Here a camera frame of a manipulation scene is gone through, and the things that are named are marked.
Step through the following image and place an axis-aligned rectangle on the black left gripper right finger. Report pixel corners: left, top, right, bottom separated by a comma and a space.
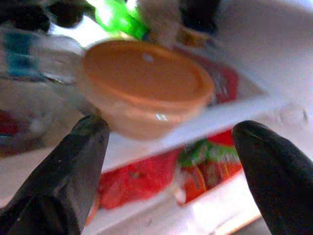
232, 119, 313, 235

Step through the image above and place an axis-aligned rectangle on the green plastic bottle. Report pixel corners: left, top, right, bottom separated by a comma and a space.
84, 0, 150, 42

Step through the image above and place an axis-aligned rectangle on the big red food pack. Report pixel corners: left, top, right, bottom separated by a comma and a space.
97, 146, 183, 211

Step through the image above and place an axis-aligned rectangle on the tomato print green pack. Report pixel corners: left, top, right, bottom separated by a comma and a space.
175, 138, 243, 205

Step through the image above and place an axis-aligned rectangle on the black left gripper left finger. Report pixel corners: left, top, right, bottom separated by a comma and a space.
0, 114, 110, 235

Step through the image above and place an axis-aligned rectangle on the flat red food packet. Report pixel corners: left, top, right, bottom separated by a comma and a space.
171, 44, 240, 106

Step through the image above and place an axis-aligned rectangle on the white fridge shelf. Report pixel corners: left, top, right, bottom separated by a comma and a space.
102, 92, 309, 173

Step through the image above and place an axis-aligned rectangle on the orange round lidded container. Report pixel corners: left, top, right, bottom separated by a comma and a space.
77, 40, 216, 141

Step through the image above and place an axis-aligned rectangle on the white soft packet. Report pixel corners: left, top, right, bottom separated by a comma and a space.
136, 0, 183, 51

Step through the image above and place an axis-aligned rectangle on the clear bottle teal label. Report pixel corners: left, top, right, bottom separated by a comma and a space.
0, 31, 87, 85

